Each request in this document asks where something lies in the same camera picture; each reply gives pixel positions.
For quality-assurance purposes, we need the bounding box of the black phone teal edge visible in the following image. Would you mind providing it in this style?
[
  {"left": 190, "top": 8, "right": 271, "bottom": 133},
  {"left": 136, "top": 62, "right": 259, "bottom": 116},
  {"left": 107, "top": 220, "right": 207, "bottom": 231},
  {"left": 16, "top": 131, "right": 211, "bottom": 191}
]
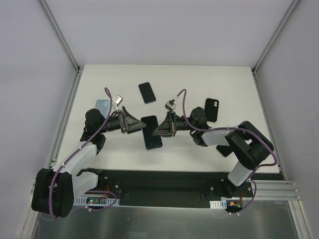
[{"left": 141, "top": 116, "right": 162, "bottom": 150}]

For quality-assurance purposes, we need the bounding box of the black phone case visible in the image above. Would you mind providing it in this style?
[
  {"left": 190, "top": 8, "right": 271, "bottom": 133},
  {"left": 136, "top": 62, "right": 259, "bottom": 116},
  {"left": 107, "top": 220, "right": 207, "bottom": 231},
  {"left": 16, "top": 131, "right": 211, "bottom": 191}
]
[{"left": 204, "top": 98, "right": 219, "bottom": 122}]

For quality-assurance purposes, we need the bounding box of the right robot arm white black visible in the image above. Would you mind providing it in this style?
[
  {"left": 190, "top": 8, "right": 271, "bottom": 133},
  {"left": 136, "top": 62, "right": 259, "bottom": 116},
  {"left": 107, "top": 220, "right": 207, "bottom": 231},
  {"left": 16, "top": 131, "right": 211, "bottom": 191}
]
[{"left": 152, "top": 107, "right": 274, "bottom": 198}]

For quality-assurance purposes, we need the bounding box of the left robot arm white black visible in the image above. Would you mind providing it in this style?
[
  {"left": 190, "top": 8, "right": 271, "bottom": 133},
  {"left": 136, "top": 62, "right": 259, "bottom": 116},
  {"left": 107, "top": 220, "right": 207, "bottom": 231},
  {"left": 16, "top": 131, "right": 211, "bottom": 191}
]
[{"left": 31, "top": 108, "right": 146, "bottom": 219}]

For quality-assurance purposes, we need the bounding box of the light blue phone case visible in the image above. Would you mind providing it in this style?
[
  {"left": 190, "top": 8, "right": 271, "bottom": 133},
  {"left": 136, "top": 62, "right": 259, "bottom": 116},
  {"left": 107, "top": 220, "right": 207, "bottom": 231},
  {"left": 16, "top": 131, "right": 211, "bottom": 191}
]
[{"left": 95, "top": 100, "right": 109, "bottom": 118}]

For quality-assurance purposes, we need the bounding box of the black phone blue edge far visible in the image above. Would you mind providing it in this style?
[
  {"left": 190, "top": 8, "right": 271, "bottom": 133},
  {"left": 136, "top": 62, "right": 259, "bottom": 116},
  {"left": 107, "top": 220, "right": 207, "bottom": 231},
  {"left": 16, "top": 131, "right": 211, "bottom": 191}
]
[{"left": 139, "top": 82, "right": 156, "bottom": 104}]

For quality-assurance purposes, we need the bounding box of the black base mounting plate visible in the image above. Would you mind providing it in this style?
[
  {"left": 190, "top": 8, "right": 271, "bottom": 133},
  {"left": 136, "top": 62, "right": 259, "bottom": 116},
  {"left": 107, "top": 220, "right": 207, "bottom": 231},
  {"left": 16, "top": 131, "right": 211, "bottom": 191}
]
[{"left": 74, "top": 169, "right": 257, "bottom": 207}]

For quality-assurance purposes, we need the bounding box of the metal sheet front panel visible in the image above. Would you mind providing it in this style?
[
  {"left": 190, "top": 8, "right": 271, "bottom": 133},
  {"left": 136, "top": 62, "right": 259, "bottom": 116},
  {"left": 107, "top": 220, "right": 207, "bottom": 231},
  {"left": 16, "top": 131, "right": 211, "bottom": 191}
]
[{"left": 31, "top": 201, "right": 298, "bottom": 239}]

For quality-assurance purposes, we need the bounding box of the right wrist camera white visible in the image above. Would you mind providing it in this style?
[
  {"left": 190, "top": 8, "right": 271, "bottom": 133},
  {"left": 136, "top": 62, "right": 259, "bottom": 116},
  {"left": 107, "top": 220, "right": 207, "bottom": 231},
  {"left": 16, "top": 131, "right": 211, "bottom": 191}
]
[{"left": 165, "top": 100, "right": 176, "bottom": 112}]

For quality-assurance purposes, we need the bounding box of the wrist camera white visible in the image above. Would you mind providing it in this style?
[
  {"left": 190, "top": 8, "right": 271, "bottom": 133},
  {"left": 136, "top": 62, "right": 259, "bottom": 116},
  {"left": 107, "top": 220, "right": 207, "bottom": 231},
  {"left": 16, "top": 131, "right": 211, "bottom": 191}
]
[
  {"left": 165, "top": 100, "right": 176, "bottom": 112},
  {"left": 112, "top": 95, "right": 123, "bottom": 105}
]

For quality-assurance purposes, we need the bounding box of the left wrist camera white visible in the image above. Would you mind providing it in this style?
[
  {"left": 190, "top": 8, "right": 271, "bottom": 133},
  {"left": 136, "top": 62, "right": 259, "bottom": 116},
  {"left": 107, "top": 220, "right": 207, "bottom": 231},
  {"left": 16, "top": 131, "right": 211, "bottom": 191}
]
[{"left": 112, "top": 95, "right": 123, "bottom": 105}]

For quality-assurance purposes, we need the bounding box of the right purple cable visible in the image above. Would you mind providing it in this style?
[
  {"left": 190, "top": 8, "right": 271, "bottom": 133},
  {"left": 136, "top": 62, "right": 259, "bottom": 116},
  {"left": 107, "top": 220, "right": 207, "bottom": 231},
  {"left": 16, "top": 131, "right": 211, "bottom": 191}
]
[{"left": 173, "top": 89, "right": 278, "bottom": 175}]

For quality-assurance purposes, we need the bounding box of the left aluminium table rail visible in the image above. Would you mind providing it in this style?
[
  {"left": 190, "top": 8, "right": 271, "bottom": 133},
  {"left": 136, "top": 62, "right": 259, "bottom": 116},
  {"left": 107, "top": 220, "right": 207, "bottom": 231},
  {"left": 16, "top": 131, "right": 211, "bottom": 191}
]
[{"left": 46, "top": 67, "right": 84, "bottom": 169}]

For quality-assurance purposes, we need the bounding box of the aluminium table rail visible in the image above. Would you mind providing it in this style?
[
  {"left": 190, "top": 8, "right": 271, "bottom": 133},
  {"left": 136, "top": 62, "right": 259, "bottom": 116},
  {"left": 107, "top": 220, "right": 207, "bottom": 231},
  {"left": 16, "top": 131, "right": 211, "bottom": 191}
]
[
  {"left": 46, "top": 67, "right": 84, "bottom": 169},
  {"left": 252, "top": 71, "right": 301, "bottom": 201}
]

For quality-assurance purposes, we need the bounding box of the left white cable duct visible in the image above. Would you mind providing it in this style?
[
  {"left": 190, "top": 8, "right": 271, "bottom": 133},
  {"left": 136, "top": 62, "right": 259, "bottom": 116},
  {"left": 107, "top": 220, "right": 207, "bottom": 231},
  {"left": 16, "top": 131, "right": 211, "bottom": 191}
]
[{"left": 73, "top": 196, "right": 120, "bottom": 207}]

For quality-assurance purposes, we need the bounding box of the white cable duct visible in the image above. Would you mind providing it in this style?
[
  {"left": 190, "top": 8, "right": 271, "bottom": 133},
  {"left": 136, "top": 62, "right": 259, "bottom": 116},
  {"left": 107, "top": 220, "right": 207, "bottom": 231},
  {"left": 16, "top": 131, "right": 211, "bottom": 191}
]
[
  {"left": 209, "top": 200, "right": 227, "bottom": 210},
  {"left": 73, "top": 196, "right": 120, "bottom": 207}
]

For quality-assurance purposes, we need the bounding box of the right white cable duct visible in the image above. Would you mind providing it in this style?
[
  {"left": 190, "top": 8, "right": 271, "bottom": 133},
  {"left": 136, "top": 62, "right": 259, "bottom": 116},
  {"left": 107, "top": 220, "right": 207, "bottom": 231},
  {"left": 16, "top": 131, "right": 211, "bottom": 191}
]
[{"left": 209, "top": 200, "right": 227, "bottom": 210}]

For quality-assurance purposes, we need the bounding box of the right aluminium table rail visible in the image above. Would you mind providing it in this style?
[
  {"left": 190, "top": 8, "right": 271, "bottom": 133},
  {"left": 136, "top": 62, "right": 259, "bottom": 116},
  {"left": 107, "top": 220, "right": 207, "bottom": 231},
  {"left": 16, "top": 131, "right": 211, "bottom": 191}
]
[{"left": 252, "top": 71, "right": 301, "bottom": 201}]

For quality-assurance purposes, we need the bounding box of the left aluminium frame post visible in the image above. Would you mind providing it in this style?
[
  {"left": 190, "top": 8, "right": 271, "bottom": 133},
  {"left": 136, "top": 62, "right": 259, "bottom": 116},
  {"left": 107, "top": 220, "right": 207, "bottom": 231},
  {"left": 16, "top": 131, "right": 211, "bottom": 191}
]
[{"left": 37, "top": 0, "right": 81, "bottom": 73}]

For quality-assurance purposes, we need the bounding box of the aluminium frame post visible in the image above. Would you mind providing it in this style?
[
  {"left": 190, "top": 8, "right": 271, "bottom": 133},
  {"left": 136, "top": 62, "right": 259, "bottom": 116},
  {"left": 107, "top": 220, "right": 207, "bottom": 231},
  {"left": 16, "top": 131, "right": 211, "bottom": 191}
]
[
  {"left": 252, "top": 0, "right": 302, "bottom": 75},
  {"left": 37, "top": 0, "right": 81, "bottom": 73}
]

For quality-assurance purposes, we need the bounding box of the right aluminium frame post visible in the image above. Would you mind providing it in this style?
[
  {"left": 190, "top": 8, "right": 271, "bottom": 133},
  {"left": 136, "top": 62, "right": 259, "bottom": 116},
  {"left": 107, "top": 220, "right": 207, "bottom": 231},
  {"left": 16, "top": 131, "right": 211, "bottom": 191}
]
[{"left": 252, "top": 0, "right": 302, "bottom": 75}]

